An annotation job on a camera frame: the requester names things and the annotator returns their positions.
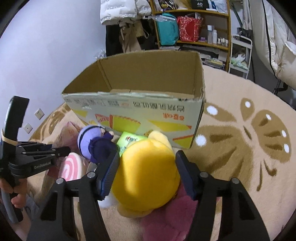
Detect purple doll plush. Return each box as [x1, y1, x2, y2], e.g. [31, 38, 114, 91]
[77, 125, 117, 164]

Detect person's left hand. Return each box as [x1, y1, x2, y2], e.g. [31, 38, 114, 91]
[1, 178, 28, 209]

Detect green tissue pack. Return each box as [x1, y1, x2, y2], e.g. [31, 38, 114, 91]
[117, 132, 147, 156]

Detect wooden shelving unit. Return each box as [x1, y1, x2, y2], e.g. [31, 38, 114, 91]
[151, 1, 231, 71]

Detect teal bag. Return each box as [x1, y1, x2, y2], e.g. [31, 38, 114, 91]
[156, 13, 179, 46]

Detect beige patterned round rug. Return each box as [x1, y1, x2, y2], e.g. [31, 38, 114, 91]
[30, 65, 295, 240]

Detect lower wall socket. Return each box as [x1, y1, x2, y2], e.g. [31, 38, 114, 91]
[23, 123, 33, 134]

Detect upper wall socket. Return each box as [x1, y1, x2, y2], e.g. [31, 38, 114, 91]
[35, 108, 45, 120]

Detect open cardboard box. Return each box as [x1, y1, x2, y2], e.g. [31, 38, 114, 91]
[62, 50, 205, 149]

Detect red patterned bag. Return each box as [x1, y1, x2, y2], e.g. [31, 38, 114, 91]
[177, 16, 203, 42]

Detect light pink plush toy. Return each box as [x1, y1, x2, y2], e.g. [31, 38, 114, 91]
[47, 121, 81, 153]

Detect pink swirl fishcake plush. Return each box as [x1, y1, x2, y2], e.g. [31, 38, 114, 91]
[58, 152, 89, 181]

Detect cream hanging coat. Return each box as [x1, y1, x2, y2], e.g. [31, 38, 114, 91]
[249, 1, 295, 89]

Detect white utility cart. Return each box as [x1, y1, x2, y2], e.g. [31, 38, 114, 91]
[228, 34, 253, 79]

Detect pink fuzzy plush toy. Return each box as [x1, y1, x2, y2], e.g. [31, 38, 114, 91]
[141, 184, 197, 241]

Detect wall socket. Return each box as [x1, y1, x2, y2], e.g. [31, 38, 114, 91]
[35, 108, 45, 120]
[23, 123, 33, 134]

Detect yellow plush toy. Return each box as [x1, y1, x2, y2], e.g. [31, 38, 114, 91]
[111, 131, 180, 218]

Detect white puffer jacket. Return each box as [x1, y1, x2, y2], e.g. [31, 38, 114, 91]
[100, 0, 152, 26]

